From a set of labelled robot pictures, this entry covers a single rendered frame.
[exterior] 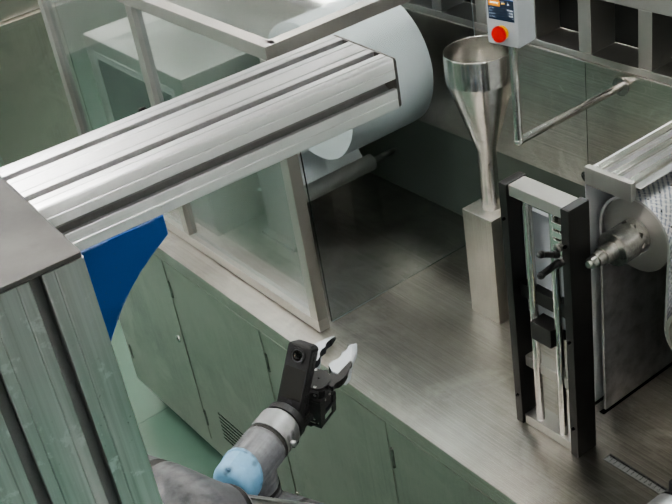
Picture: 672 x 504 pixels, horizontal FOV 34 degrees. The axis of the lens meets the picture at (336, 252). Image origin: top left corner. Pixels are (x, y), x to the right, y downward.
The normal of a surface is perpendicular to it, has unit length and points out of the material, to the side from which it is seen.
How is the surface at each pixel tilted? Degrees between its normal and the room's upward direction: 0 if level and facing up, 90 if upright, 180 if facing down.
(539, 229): 90
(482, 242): 90
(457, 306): 0
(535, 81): 90
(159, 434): 0
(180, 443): 0
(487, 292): 90
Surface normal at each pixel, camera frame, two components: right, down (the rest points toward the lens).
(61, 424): 0.57, 0.36
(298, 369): -0.47, 0.06
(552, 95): -0.79, 0.43
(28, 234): -0.15, -0.84
